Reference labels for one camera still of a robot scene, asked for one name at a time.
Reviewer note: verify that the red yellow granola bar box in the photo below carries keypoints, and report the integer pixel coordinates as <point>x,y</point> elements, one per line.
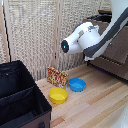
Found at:
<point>57,77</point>

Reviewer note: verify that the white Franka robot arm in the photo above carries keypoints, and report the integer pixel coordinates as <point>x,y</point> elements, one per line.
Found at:
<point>90,38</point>

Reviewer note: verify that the blue bowl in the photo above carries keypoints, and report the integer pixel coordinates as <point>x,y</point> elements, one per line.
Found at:
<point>77,84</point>

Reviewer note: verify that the yellow bowl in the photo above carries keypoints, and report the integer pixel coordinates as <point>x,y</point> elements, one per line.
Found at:
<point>58,95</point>

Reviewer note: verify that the wicker folding screen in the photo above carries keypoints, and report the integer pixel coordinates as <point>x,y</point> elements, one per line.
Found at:
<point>30,36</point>

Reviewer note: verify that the black fabric storage bin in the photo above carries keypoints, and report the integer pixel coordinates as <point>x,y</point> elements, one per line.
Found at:
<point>20,100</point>

